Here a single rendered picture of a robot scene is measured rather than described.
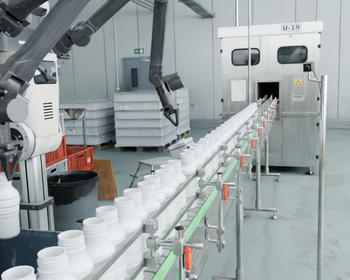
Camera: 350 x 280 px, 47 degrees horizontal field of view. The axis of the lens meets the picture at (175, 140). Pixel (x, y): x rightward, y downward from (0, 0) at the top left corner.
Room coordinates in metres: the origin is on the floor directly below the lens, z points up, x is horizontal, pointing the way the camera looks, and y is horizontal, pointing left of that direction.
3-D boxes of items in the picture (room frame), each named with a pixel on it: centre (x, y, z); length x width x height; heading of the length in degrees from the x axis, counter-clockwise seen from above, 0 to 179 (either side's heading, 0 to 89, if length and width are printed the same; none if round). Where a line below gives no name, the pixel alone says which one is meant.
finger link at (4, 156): (1.01, 0.44, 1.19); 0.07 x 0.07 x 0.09; 75
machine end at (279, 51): (6.41, -1.55, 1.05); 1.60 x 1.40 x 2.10; 164
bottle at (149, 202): (0.84, 0.07, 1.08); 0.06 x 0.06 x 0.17
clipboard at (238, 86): (5.79, -0.93, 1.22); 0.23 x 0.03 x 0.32; 74
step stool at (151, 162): (4.98, 0.26, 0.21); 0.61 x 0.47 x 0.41; 37
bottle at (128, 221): (0.73, 0.10, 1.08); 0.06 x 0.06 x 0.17
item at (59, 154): (3.60, 1.30, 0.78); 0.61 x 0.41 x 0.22; 171
